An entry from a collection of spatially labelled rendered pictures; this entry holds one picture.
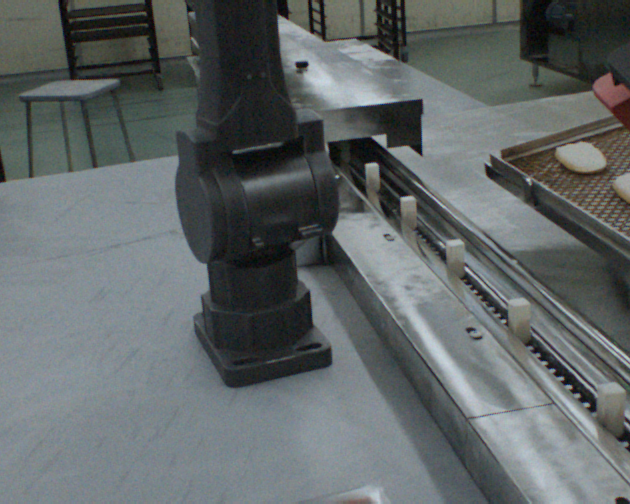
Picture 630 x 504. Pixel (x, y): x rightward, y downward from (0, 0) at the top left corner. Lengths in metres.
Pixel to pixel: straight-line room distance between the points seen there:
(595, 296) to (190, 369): 0.35
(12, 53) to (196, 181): 7.10
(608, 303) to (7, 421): 0.49
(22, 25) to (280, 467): 7.19
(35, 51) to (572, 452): 7.32
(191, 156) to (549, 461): 0.32
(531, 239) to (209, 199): 0.42
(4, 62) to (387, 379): 7.15
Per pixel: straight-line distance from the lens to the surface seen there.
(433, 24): 8.15
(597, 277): 0.92
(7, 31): 7.76
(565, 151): 0.99
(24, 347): 0.87
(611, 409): 0.62
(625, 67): 0.41
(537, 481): 0.55
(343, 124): 1.19
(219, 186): 0.69
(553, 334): 0.73
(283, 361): 0.75
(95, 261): 1.05
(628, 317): 0.84
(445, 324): 0.72
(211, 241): 0.69
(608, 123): 1.07
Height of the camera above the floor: 1.16
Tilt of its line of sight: 20 degrees down
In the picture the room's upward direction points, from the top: 5 degrees counter-clockwise
